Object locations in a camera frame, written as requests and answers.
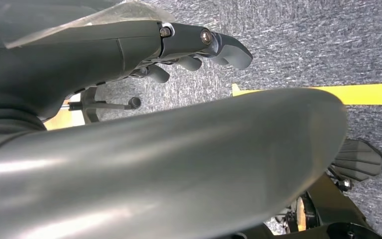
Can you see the silver robot leg shell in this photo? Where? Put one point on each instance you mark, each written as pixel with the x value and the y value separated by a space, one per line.
pixel 177 165

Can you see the grey bracket with rod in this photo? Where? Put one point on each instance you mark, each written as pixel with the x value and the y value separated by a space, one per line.
pixel 89 105

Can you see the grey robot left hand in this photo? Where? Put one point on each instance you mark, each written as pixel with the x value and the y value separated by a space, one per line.
pixel 62 62

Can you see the yellow floor tape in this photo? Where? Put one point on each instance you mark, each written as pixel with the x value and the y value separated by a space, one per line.
pixel 369 94

